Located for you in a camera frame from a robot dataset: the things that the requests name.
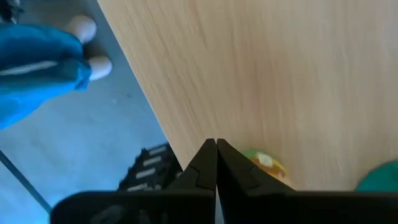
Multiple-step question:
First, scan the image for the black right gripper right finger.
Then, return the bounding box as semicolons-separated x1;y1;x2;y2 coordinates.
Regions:
216;138;295;192

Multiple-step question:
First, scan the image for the green yellow carton box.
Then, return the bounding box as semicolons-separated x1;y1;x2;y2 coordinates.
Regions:
242;150;287;182

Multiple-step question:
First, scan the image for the teal can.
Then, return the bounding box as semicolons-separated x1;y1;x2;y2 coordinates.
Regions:
354;160;398;192

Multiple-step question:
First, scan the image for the person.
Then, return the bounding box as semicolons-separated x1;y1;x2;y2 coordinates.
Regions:
0;14;113;130

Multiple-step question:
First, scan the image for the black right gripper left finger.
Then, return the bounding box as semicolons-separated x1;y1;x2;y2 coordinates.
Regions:
166;138;217;192

